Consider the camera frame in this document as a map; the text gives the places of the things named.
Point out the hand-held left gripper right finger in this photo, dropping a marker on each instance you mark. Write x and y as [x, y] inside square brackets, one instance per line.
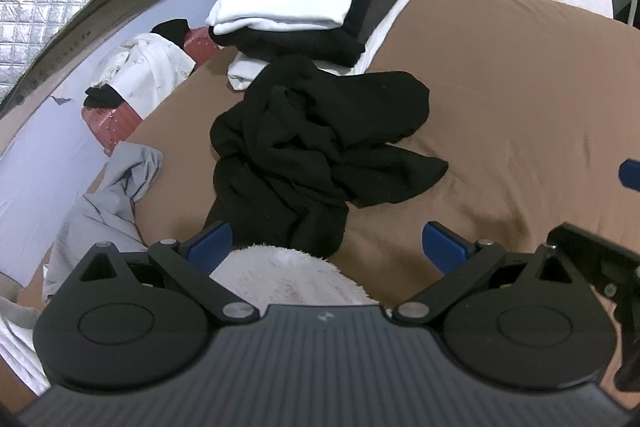
[442, 247]

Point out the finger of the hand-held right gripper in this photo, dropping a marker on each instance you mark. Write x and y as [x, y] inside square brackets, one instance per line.
[631, 173]

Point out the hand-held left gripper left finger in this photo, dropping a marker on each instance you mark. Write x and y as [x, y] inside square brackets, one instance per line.
[212, 241]

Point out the black garment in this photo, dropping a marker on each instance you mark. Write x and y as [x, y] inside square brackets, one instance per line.
[300, 43]
[300, 147]

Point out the red basket with clothes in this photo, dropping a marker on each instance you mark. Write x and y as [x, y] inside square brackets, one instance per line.
[107, 126]

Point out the white terry towel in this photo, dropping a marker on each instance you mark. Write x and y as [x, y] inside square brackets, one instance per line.
[290, 277]

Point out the grey garment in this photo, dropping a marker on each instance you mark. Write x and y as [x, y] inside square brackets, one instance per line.
[115, 197]

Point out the brown bed sheet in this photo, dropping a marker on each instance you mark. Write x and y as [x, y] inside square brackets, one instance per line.
[500, 82]

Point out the white folded garment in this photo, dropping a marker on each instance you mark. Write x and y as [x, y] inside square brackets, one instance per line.
[245, 71]

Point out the white printed garment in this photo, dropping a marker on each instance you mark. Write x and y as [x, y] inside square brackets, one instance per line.
[150, 72]

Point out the small black cloth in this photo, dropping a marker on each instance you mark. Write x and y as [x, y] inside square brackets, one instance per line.
[174, 30]
[102, 98]

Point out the black folded garment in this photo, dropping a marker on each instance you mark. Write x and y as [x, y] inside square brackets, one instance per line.
[300, 43]

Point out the white cloth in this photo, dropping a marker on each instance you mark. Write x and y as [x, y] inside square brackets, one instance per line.
[15, 342]

